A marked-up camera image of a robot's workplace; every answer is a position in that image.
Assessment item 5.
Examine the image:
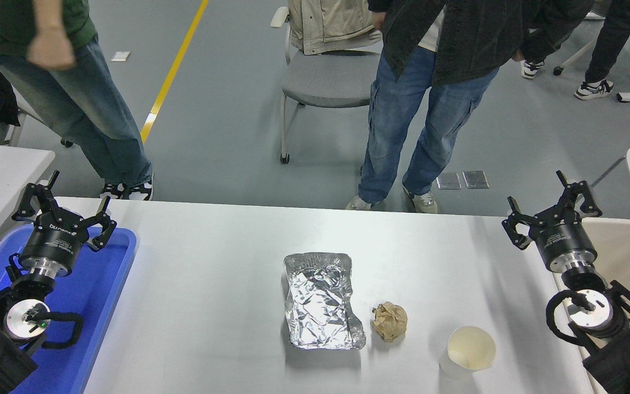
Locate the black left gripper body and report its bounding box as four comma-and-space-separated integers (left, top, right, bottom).
20, 211, 90, 269

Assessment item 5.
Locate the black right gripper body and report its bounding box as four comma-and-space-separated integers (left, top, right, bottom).
528, 213, 598, 269

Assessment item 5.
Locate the white paper cup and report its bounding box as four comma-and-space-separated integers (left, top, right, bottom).
440, 326, 497, 380

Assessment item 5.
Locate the tan paper ball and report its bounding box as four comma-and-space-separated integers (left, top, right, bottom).
371, 302, 409, 343

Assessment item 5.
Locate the foil tray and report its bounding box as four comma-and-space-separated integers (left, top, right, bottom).
283, 252, 366, 351

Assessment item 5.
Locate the person's hand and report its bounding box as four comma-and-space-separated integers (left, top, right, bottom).
27, 26, 78, 70

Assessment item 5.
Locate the blue plastic tray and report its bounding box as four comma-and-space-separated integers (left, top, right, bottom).
0, 225, 138, 394

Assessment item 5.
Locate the person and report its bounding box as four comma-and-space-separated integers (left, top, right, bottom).
346, 0, 594, 214
520, 0, 630, 101
0, 0, 154, 201

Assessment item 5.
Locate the grey wheeled chair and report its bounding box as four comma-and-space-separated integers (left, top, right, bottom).
270, 7, 384, 165

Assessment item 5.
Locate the beige jacket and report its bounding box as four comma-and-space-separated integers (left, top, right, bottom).
288, 0, 384, 55

